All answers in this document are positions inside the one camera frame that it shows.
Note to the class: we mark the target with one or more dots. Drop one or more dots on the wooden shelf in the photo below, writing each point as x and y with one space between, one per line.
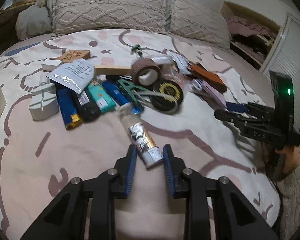
20 5

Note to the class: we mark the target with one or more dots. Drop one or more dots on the white paper receipt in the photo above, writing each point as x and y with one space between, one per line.
72 76

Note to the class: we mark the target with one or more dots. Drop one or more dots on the blue lighter with gold end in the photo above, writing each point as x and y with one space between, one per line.
67 110

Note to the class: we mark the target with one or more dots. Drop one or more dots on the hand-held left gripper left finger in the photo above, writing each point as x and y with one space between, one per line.
132 165

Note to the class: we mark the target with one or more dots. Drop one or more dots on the pink clothes pile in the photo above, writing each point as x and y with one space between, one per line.
247 26

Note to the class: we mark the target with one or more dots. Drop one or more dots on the clear plastic case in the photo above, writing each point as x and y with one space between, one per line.
162 60

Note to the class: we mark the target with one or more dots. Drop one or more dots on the person's right hand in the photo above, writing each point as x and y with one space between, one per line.
291 156

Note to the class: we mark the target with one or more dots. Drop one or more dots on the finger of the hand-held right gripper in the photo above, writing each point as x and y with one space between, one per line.
236 107
227 116

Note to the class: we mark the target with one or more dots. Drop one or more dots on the white plastic clip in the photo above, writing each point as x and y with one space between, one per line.
197 85

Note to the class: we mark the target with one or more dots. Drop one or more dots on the grey plastic holder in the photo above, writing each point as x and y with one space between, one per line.
43 102

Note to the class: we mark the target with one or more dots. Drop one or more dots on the teal lighter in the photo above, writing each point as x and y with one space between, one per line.
100 97

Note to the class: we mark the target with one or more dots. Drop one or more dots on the white blue sachet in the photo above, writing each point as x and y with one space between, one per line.
181 61

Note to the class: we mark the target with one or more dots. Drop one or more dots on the white ribbon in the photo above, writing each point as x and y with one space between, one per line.
173 108

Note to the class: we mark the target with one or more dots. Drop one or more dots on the black round tin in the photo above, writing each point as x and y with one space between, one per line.
168 93

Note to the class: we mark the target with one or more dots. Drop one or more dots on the beige tufted pillow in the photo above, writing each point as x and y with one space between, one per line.
110 7
200 17

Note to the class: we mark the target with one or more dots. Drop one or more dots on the grey pillow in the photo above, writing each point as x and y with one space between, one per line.
32 22

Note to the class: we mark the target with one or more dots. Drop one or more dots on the carved wooden coaster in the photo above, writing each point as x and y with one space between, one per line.
75 55

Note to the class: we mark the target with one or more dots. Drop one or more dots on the brown tape roll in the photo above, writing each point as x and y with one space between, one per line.
145 71

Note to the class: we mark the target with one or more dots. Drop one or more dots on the wooden stick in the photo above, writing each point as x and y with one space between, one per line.
112 70

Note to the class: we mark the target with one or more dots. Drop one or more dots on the small white box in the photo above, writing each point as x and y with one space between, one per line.
51 64

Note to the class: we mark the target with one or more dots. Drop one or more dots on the white louvered door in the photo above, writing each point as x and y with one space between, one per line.
282 55

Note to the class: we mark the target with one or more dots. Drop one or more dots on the brown leather case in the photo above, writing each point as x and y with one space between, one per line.
207 78

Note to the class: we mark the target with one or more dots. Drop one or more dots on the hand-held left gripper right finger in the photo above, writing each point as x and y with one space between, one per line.
168 170

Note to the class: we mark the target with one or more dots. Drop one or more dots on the dark clothes pile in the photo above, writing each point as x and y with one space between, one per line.
250 41

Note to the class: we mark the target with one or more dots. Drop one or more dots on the person's right forearm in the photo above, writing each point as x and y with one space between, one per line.
295 200

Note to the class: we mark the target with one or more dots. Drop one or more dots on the pink notebook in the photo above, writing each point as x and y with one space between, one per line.
215 93

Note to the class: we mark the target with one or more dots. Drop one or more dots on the bag of pink bits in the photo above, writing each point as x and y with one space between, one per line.
173 76

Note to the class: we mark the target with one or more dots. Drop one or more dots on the white plastic cylinder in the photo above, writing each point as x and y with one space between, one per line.
43 80

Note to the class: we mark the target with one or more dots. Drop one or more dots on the white wall cabinet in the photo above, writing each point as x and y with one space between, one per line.
223 7

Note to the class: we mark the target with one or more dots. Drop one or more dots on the green clothespin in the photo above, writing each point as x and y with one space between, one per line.
130 90
137 48

